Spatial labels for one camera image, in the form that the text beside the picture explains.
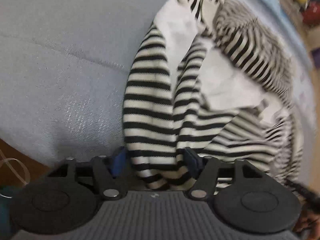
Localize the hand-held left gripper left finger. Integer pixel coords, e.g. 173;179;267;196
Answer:
47;147;128;201

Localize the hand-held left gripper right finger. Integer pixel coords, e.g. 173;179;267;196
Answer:
184;147;267;201

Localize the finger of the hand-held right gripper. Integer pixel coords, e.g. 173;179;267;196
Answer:
284;177;320;205

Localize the striped white hooded sweater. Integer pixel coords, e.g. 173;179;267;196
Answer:
122;0;304;191

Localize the red cushion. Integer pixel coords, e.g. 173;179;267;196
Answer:
302;1;320;28

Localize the thin white cable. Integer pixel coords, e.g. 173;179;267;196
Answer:
0;149;31;198

